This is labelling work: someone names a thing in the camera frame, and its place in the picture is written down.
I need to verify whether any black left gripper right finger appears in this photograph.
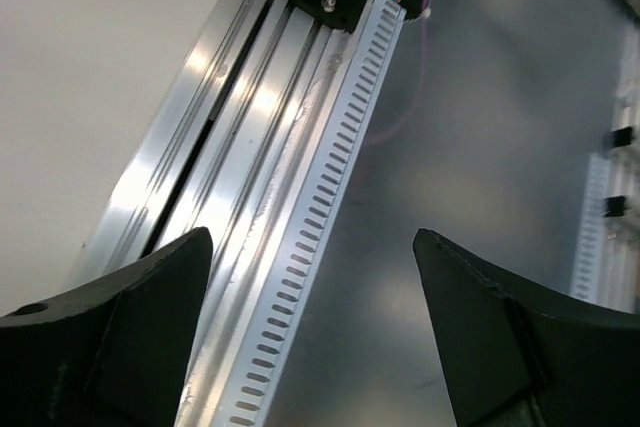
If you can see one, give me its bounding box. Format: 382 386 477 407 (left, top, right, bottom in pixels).
413 229 639 426

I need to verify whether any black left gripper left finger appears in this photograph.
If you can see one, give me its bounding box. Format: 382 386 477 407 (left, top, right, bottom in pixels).
1 228 213 426

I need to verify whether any aluminium rail base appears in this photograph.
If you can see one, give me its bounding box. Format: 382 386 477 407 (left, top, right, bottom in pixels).
75 0 349 426

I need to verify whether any white slotted cable duct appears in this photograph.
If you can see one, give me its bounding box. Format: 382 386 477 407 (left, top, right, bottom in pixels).
210 0 405 426

